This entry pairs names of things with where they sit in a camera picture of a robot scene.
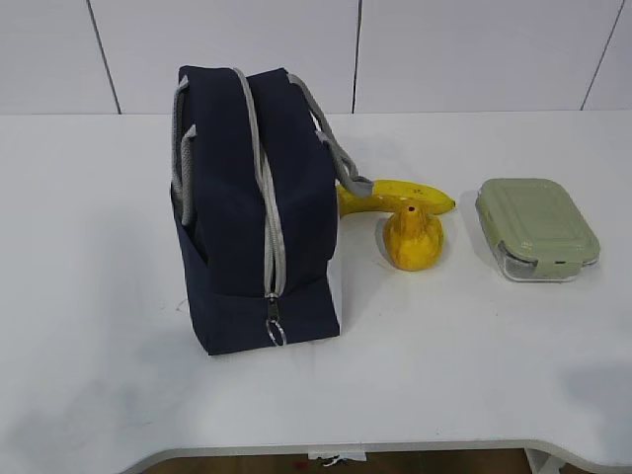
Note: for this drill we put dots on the yellow banana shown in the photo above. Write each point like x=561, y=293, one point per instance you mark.
x=390, y=195

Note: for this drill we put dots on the navy blue lunch bag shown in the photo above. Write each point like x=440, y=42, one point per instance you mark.
x=255, y=172

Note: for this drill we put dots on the yellow pear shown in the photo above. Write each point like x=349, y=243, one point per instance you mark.
x=413, y=238

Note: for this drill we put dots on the green lid glass container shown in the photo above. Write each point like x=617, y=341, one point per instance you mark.
x=534, y=229

